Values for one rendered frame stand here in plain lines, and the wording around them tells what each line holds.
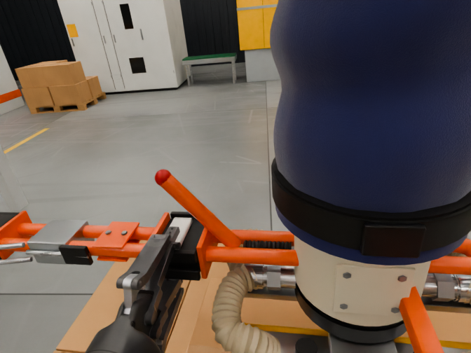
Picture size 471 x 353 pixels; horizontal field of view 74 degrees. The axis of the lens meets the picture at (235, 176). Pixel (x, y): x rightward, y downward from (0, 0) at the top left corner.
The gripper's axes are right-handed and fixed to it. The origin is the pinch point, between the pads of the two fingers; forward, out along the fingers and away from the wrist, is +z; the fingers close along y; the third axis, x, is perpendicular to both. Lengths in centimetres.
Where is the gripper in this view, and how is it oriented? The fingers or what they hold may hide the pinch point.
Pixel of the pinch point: (179, 244)
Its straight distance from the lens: 49.4
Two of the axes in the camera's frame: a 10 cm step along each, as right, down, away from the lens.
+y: 0.9, 8.8, 4.7
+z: 1.7, -4.8, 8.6
